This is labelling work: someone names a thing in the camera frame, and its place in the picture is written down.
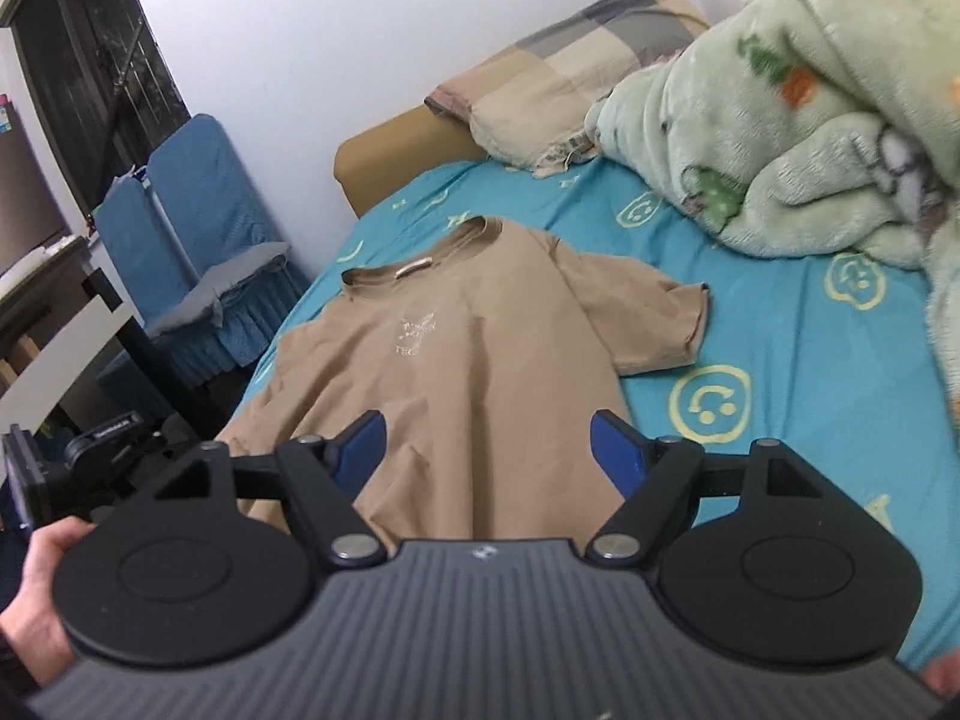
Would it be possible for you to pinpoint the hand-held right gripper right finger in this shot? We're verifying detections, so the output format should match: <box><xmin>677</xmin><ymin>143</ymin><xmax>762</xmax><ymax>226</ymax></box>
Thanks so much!
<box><xmin>587</xmin><ymin>408</ymin><xmax>830</xmax><ymax>565</ymax></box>

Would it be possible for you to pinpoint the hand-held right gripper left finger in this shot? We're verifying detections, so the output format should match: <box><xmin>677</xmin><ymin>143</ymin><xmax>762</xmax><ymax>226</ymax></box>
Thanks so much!
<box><xmin>152</xmin><ymin>409</ymin><xmax>389</xmax><ymax>569</ymax></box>

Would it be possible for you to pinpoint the tan t-shirt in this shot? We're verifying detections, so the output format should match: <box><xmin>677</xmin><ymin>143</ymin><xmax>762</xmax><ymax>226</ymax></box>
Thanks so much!
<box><xmin>214</xmin><ymin>215</ymin><xmax>710</xmax><ymax>550</ymax></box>

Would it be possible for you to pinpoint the person's left hand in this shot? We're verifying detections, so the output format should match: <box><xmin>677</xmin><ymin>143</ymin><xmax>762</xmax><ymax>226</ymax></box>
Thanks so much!
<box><xmin>0</xmin><ymin>519</ymin><xmax>98</xmax><ymax>691</ymax></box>

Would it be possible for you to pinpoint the blue covered chair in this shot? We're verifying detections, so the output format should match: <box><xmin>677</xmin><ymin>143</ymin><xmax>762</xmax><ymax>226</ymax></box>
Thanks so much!
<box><xmin>93</xmin><ymin>172</ymin><xmax>197</xmax><ymax>320</ymax></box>
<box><xmin>96</xmin><ymin>351</ymin><xmax>178</xmax><ymax>422</ymax></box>
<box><xmin>145</xmin><ymin>113</ymin><xmax>317</xmax><ymax>391</ymax></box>

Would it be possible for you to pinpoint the dark wooden table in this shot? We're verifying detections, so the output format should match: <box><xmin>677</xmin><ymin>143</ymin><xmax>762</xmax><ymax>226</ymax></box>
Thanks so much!
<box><xmin>0</xmin><ymin>236</ymin><xmax>175</xmax><ymax>432</ymax></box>

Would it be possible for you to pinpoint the white dish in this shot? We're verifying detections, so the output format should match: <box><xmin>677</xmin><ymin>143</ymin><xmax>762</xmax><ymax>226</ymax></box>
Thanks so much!
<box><xmin>0</xmin><ymin>236</ymin><xmax>92</xmax><ymax>297</ymax></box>

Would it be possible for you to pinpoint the grey seat cushion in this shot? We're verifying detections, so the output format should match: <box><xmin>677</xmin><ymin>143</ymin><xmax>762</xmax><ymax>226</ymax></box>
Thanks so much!
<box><xmin>145</xmin><ymin>241</ymin><xmax>291</xmax><ymax>336</ymax></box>

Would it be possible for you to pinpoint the tan bed headboard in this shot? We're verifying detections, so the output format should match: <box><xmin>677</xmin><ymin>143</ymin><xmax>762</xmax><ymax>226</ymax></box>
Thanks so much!
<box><xmin>334</xmin><ymin>0</ymin><xmax>713</xmax><ymax>220</ymax></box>

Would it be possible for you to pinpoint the plaid pillow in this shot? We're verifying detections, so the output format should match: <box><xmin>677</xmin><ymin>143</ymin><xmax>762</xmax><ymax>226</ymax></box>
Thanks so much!
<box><xmin>424</xmin><ymin>0</ymin><xmax>710</xmax><ymax>181</ymax></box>

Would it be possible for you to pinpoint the dark window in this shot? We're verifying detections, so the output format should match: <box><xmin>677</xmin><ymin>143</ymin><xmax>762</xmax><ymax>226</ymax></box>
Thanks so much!
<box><xmin>9</xmin><ymin>0</ymin><xmax>193</xmax><ymax>192</ymax></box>

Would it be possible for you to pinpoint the green printed fleece blanket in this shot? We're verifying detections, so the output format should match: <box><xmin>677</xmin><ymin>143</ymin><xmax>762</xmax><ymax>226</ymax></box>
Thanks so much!
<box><xmin>585</xmin><ymin>0</ymin><xmax>960</xmax><ymax>428</ymax></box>

